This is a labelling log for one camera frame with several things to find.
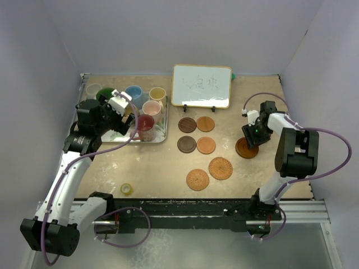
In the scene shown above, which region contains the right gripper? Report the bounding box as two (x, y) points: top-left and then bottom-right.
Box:
(242, 120), (273, 149)

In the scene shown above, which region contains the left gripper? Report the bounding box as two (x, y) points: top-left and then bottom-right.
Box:
(95, 93), (134, 135)

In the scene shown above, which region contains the ringed brown wood coaster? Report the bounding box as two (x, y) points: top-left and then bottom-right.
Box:
(235, 137), (259, 159)

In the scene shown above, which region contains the white mug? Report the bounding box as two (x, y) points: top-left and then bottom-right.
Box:
(85, 84), (102, 99)

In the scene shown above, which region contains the woven rattan coaster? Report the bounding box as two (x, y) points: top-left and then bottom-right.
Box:
(208, 157), (233, 180)
(186, 169), (209, 191)

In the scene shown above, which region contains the light wood coaster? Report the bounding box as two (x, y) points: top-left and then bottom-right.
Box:
(196, 116), (215, 132)
(197, 137), (216, 154)

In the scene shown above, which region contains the floral serving tray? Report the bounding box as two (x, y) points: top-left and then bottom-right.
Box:
(102, 96), (168, 143)

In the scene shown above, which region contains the dark walnut coaster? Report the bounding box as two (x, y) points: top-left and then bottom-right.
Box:
(178, 117), (197, 133)
(177, 136), (197, 153)

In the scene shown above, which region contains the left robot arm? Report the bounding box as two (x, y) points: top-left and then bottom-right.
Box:
(20, 91), (134, 257)

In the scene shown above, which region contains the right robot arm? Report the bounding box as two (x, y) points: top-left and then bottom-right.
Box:
(242, 101), (319, 219)

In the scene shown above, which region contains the green interior mug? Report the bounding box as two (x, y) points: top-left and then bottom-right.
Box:
(96, 87), (114, 100)

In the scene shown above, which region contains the light blue mug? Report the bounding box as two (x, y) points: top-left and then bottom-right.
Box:
(125, 85), (145, 109)

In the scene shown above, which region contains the red floral mug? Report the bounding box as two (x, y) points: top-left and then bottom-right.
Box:
(131, 114), (156, 142)

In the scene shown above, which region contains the pink mug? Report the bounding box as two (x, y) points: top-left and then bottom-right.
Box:
(142, 100), (164, 123)

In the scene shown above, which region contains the pale yellow mug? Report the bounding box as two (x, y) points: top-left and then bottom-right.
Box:
(149, 87), (167, 106)

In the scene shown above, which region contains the yellow tape roll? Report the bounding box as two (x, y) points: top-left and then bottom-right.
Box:
(121, 183), (133, 196)

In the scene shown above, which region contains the yellow-framed whiteboard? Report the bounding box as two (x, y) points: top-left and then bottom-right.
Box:
(171, 64), (232, 109)

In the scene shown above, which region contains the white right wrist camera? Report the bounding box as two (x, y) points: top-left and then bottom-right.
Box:
(242, 109), (259, 126)

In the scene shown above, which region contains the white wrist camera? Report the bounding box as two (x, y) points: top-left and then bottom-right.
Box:
(242, 109), (259, 126)
(108, 90), (132, 116)

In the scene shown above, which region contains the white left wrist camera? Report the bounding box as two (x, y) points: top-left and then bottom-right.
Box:
(108, 90), (132, 116)

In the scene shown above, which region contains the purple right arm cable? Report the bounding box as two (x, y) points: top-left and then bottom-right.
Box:
(242, 92), (353, 244)

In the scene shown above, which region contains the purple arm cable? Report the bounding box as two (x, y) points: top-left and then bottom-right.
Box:
(41, 91), (151, 266)
(242, 92), (353, 244)

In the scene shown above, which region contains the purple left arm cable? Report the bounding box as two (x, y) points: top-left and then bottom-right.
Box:
(41, 91), (151, 266)

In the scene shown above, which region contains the aluminium frame rail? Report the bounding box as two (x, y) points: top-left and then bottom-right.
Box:
(32, 200), (332, 225)

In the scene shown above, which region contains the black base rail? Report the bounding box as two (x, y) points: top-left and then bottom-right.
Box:
(94, 198), (282, 234)

